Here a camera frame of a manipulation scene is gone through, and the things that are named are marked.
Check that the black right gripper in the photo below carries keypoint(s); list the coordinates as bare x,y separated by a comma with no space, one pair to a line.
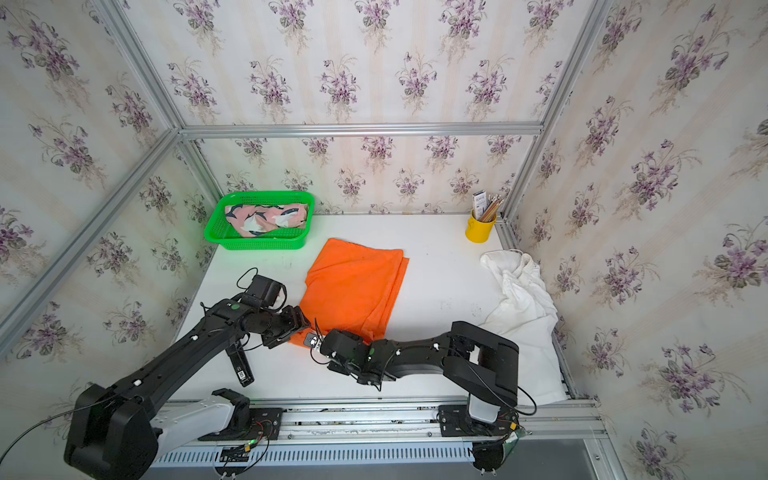
336,368

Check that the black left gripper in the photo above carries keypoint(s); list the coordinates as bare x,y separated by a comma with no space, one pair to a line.
293,321

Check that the orange shorts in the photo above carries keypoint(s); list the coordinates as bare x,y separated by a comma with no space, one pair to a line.
353,288

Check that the pink shark print shorts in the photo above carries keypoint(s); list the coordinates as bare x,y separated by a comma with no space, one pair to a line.
252,221

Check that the white cloth garment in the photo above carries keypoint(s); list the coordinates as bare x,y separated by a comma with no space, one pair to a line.
526,316

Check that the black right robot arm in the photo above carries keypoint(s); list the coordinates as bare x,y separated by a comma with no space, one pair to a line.
482,363

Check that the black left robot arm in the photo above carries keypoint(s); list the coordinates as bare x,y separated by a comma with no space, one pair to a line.
114,431

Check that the black remote-like device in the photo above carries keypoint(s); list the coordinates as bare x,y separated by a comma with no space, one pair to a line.
240,364

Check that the green plastic basket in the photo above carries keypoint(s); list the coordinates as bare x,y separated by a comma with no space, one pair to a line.
219,232

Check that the small green-lit circuit board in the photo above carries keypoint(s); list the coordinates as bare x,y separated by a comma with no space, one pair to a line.
235,454

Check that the yellow pen cup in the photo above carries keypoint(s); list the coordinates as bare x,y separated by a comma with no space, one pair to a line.
479,232

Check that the pencils in cup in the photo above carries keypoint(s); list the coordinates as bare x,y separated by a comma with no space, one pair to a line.
486,206

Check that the aluminium front rail frame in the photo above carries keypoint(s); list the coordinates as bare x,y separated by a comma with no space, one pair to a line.
394,431

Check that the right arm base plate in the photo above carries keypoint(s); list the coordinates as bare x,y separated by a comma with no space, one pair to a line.
475,418

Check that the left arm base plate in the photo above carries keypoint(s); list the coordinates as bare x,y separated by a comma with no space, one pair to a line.
245,422

